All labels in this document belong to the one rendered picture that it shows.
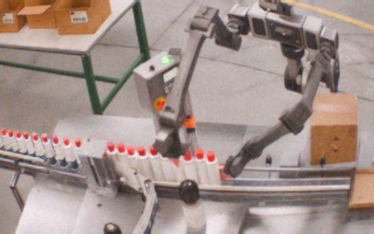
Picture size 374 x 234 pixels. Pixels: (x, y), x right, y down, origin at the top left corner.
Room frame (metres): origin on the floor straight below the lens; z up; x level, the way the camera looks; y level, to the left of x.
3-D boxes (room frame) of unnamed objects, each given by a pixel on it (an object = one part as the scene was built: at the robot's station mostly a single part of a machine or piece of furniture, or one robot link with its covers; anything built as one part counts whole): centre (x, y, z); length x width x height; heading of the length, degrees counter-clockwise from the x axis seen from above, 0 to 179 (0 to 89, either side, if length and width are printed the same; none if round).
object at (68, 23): (4.33, 0.58, 0.97); 0.51 x 0.39 x 0.37; 152
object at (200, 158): (2.51, -0.02, 0.98); 0.05 x 0.05 x 0.20
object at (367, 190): (2.15, -0.91, 0.85); 0.30 x 0.26 x 0.04; 68
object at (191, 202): (2.23, 0.05, 1.03); 0.09 x 0.09 x 0.30
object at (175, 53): (2.67, 0.00, 1.16); 0.04 x 0.04 x 0.67; 68
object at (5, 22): (4.78, 1.31, 0.97); 0.45 x 0.38 x 0.37; 149
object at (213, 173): (2.48, -0.07, 0.98); 0.05 x 0.05 x 0.20
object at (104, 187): (2.59, 0.44, 1.01); 0.14 x 0.13 x 0.26; 68
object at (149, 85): (2.64, 0.08, 1.38); 0.17 x 0.10 x 0.19; 123
